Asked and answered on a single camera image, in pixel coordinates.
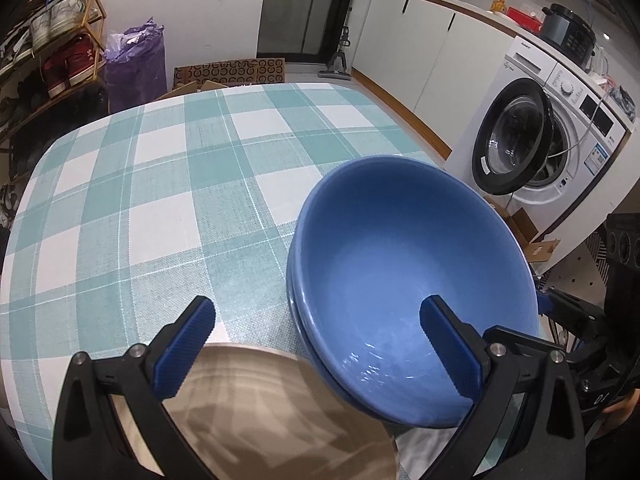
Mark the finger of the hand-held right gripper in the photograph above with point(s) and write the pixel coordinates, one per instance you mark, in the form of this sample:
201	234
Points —
575	312
590	350

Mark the wooden shoe rack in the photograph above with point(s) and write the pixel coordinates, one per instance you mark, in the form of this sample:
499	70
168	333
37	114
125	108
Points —
95	15

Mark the row of white sneakers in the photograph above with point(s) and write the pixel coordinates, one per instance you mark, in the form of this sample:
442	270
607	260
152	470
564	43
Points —
60	15

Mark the red box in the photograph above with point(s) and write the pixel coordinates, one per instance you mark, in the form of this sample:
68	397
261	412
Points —
525	17

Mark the black framed glass door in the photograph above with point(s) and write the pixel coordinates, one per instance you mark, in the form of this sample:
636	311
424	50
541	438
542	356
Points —
305	10

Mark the pile of scattered shoes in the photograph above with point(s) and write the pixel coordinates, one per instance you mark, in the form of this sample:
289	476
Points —
7	205

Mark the person's right hand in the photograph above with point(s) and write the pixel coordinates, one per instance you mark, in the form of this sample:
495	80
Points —
620	415

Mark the teal checked tablecloth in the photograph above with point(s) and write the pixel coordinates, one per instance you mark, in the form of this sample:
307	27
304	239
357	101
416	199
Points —
175	210

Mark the clutter of small items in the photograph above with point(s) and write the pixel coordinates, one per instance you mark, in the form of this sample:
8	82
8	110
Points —
622	100

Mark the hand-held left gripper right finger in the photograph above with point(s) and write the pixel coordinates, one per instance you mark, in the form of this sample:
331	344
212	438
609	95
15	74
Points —
450	350

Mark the grey floor vacuum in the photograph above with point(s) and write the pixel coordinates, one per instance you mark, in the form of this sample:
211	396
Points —
337	62

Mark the yellow bottle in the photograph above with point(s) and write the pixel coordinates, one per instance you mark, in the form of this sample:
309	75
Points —
498	6

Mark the patterned door mat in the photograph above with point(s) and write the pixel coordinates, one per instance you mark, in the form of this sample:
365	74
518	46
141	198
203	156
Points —
240	71

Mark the white kitchen cabinet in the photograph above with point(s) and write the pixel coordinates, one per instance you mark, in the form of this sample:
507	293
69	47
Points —
430	55

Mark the open cardboard box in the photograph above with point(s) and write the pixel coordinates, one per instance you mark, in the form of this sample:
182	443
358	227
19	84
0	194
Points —
185	89

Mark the black pressure cooker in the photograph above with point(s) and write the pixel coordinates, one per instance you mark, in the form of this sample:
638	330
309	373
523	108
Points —
567	32

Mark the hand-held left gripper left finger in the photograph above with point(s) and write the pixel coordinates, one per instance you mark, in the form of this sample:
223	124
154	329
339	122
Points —
187	345

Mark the purple plastic bag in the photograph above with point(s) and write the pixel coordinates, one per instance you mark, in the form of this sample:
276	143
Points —
137	70

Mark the row of dark shoes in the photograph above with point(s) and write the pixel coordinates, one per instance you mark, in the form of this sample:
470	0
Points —
60	110

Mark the black white striped rug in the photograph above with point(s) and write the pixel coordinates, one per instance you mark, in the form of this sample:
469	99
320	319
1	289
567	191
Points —
596	255

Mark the cream plate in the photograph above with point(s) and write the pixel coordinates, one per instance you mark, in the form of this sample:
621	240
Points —
280	420

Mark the flattened cardboard box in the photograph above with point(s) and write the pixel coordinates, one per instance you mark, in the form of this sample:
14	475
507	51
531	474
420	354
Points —
542	250

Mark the dark blue bowl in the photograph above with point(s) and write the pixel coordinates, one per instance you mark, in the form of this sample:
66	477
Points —
400	240
291	292

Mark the white washing machine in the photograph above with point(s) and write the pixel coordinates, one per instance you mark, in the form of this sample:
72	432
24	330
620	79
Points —
565	105

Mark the red sneaker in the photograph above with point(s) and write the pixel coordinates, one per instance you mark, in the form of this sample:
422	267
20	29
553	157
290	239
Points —
55	77
80	60

